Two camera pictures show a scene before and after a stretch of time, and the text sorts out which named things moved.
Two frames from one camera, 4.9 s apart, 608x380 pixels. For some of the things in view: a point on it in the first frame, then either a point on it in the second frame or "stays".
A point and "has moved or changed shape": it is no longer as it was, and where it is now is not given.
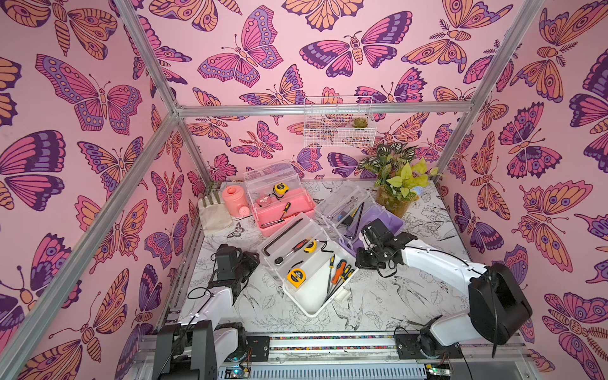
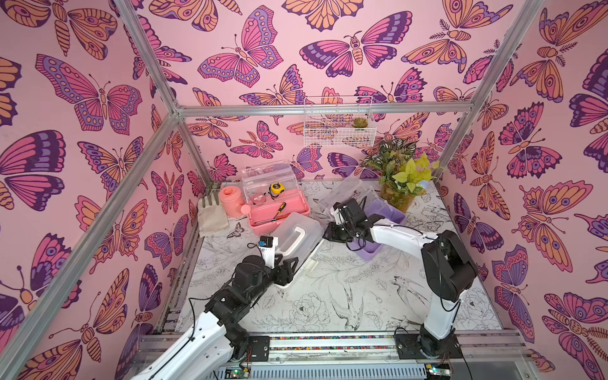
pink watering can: [235, 201] stays
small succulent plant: [360, 123] stays
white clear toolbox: [309, 266] has moved or changed shape
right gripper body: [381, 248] -> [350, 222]
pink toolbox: [276, 194] stays
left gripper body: [245, 264] -> [277, 271]
